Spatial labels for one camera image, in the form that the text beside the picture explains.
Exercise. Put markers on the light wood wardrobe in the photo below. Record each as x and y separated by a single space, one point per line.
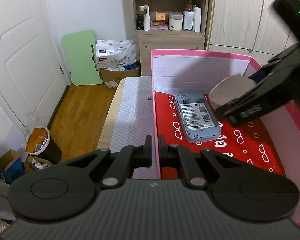
248 27

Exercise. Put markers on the white tall bottle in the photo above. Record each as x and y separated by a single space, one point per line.
197 19

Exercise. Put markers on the grey portable wifi router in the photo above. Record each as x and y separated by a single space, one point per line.
196 117

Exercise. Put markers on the trash bin with bag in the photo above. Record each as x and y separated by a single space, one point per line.
39 143

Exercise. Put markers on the small orange box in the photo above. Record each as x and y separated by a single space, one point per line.
160 16

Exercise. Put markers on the green folding table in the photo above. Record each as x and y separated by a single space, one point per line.
79 50

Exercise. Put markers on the beige rounded compact case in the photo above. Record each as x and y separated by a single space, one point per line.
228 89

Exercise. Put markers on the white round jar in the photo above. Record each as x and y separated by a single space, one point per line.
175 21

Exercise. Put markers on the white tissue paper pack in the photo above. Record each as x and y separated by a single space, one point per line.
113 54

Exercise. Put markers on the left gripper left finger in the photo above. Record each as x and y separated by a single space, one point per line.
124 162

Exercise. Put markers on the white patterned table cloth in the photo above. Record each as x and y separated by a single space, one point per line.
135 117

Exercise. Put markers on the white door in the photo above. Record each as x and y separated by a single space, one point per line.
32 79

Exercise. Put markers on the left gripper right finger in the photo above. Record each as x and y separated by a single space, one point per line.
178 162

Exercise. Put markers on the pink cardboard box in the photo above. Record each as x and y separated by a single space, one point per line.
271 142

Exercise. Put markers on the wooden shelf cabinet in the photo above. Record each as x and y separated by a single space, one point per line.
160 37

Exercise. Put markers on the blue cardboard box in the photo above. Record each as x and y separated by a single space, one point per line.
11 167

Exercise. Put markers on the brown cardboard box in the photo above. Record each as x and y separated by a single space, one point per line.
112 78

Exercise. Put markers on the black small bottle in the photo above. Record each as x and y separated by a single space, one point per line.
139 22

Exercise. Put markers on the white spray bottle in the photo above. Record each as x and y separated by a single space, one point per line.
146 18

